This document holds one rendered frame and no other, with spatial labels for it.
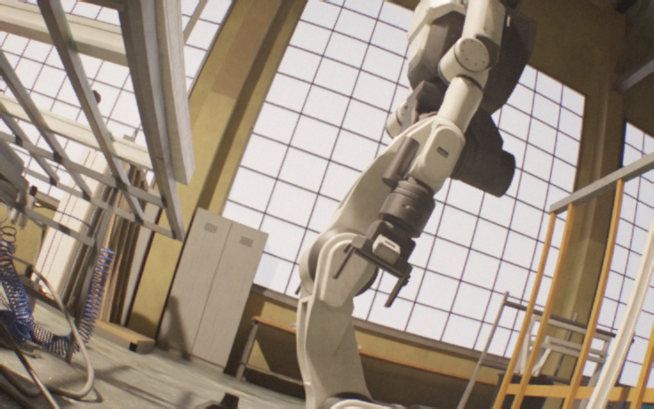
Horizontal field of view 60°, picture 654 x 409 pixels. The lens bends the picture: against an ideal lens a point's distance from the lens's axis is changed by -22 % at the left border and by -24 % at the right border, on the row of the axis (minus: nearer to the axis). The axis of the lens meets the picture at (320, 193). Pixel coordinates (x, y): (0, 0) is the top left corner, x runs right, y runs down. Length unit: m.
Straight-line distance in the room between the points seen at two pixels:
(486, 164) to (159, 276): 7.46
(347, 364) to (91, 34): 0.94
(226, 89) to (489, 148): 7.91
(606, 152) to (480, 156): 9.60
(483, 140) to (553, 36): 10.37
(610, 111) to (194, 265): 7.21
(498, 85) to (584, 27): 10.94
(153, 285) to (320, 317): 7.47
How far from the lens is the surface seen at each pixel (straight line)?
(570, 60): 11.88
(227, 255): 8.72
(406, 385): 9.53
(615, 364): 3.01
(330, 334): 1.39
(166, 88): 1.60
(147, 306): 8.78
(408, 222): 1.24
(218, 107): 9.25
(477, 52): 1.38
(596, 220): 10.65
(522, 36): 1.70
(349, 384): 1.42
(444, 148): 1.28
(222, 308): 8.65
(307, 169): 9.51
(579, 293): 10.31
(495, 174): 1.57
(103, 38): 1.54
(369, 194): 1.46
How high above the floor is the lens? 0.36
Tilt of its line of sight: 15 degrees up
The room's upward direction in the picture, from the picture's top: 19 degrees clockwise
